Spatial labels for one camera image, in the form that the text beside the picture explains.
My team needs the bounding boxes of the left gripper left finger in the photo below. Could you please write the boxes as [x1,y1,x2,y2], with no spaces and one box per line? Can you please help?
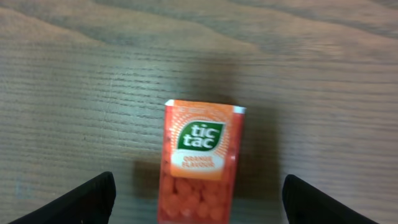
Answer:
[7,170,118,224]

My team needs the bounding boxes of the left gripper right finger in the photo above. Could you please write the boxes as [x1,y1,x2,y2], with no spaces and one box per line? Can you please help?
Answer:
[281,174,380,224]

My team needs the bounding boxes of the orange candy box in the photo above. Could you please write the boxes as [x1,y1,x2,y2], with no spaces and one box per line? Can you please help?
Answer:
[157,98,247,224]

